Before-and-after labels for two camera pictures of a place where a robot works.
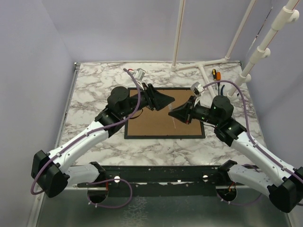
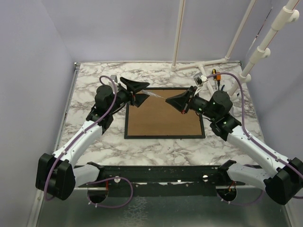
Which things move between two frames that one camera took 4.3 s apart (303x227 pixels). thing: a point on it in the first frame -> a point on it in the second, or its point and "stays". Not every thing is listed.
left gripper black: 155,100 -> 134,86
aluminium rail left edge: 71,88 stays
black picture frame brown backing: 151,123 stays
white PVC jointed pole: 288,16 stays
